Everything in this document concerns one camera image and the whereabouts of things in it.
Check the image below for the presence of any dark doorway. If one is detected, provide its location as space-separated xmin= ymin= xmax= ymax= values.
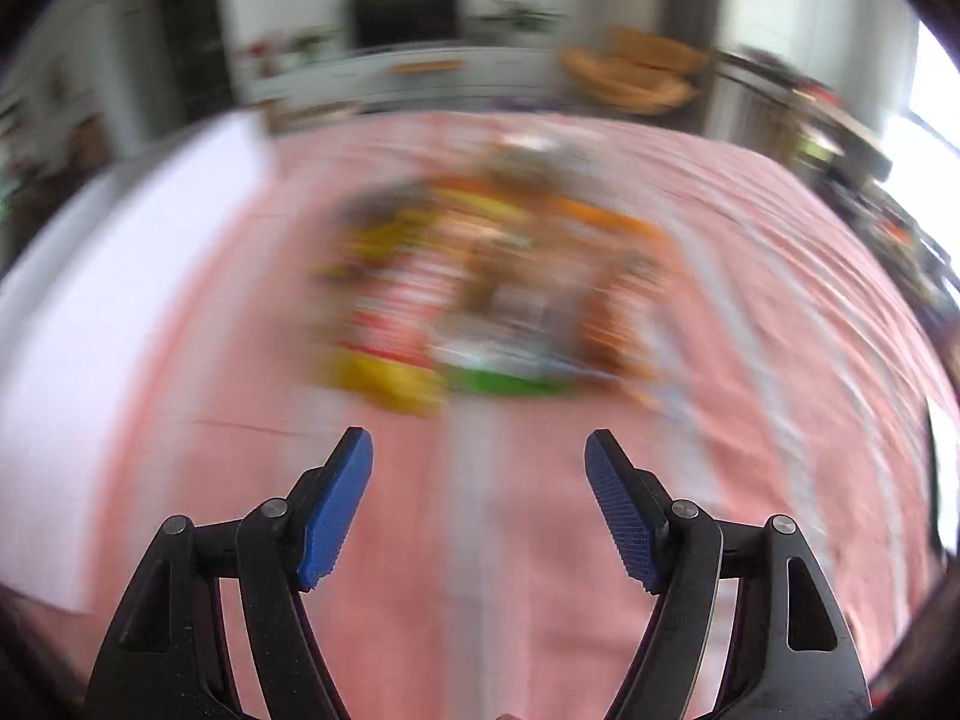
xmin=156 ymin=0 xmax=235 ymax=122

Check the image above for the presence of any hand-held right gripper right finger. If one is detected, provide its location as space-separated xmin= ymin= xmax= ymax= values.
xmin=583 ymin=429 xmax=875 ymax=720

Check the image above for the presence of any white television cabinet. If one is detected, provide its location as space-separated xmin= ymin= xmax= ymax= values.
xmin=236 ymin=45 xmax=578 ymax=112

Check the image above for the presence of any red flower decoration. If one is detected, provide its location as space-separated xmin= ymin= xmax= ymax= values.
xmin=238 ymin=28 xmax=340 ymax=70

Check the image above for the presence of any pink striped blanket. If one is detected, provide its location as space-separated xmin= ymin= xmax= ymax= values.
xmin=75 ymin=109 xmax=942 ymax=720

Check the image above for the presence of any black television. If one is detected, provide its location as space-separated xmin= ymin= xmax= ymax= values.
xmin=347 ymin=0 xmax=461 ymax=52

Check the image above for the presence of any green potted plant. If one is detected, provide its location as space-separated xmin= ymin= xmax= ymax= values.
xmin=478 ymin=1 xmax=565 ymax=35

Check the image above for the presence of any group of snack packets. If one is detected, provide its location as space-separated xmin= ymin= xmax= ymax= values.
xmin=304 ymin=131 xmax=695 ymax=417

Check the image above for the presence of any cluttered desk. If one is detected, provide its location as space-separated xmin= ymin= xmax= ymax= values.
xmin=718 ymin=45 xmax=955 ymax=301

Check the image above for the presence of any orange plush toy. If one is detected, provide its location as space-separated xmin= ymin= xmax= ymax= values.
xmin=559 ymin=27 xmax=712 ymax=116

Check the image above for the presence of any white bed sheet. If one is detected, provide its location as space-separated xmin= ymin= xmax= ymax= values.
xmin=0 ymin=116 xmax=280 ymax=612

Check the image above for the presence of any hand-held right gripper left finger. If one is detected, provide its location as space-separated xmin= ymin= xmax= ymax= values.
xmin=88 ymin=426 xmax=374 ymax=720

